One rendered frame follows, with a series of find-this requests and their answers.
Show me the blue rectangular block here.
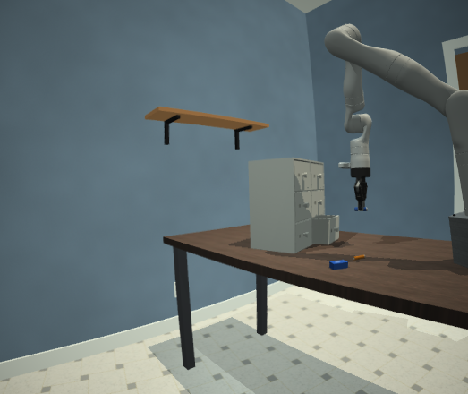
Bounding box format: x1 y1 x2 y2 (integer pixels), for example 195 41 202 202
329 260 348 270

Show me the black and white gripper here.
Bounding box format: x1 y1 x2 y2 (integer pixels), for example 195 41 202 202
351 167 370 211

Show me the grey small chest of drawers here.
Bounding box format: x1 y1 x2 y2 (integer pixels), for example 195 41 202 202
248 158 325 253

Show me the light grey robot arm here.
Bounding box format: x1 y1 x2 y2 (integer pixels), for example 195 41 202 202
324 24 468 217

